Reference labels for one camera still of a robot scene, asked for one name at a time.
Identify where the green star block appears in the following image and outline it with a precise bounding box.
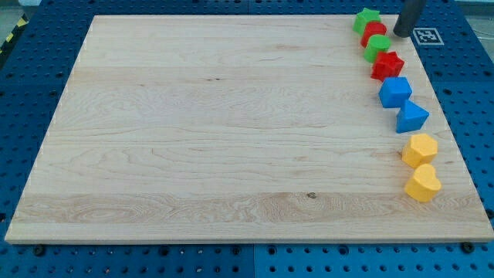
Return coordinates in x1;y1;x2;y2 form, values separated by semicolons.
353;8;381;36

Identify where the red star block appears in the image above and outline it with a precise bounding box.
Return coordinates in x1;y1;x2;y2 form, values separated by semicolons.
370;52;404;82

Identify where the light wooden board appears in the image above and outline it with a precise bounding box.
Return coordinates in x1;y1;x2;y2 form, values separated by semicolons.
5;15;493;245

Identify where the blue cube block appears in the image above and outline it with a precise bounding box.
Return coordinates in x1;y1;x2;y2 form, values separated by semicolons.
379;76;412;108

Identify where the green cylinder block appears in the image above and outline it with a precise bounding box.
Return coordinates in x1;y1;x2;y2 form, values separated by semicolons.
364;34;391;63

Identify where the blue triangle block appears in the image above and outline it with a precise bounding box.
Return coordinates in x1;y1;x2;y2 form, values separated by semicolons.
396;100;429;134

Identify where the red cylinder block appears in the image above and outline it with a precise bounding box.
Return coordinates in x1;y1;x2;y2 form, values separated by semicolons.
360;22;387;47

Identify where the yellow hexagon block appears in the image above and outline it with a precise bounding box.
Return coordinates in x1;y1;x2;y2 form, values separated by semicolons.
401;134;438;168

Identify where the yellow heart block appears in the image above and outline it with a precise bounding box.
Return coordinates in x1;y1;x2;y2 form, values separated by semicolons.
404;164;442;202

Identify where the white fiducial marker tag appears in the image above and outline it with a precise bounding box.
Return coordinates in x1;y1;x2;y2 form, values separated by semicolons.
412;28;444;46

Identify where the black and yellow hazard tape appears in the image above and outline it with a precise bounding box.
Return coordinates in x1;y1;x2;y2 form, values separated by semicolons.
1;14;29;54

